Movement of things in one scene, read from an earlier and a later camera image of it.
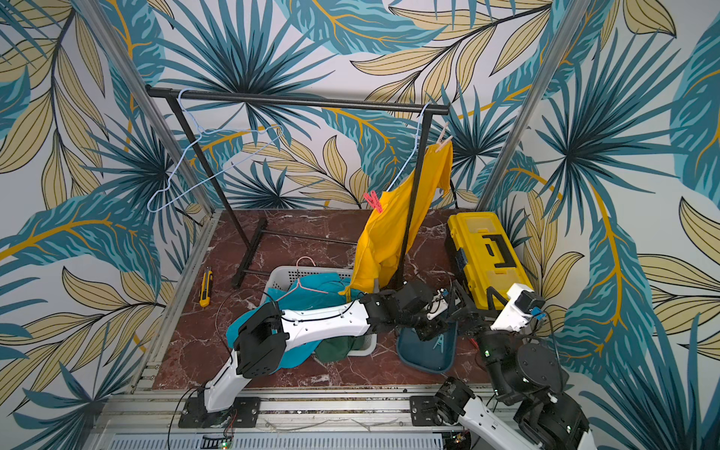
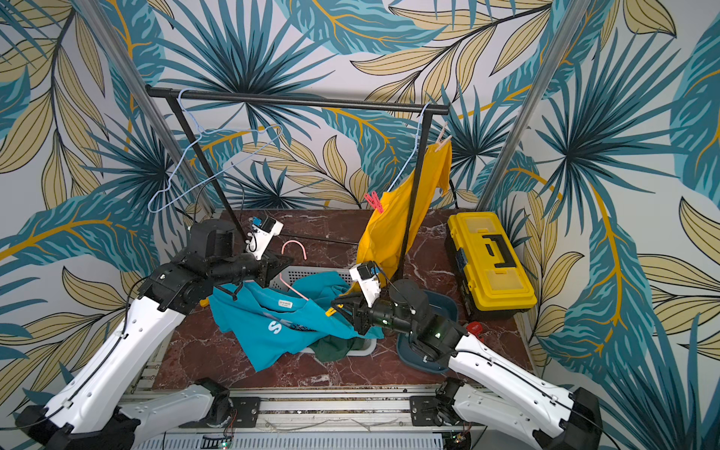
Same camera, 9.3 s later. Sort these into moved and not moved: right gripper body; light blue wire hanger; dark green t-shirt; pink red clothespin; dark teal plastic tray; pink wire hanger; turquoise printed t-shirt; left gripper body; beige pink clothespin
Moved: pink wire hanger; left gripper body; right gripper body; turquoise printed t-shirt
Not moved: pink red clothespin; dark teal plastic tray; beige pink clothespin; dark green t-shirt; light blue wire hanger
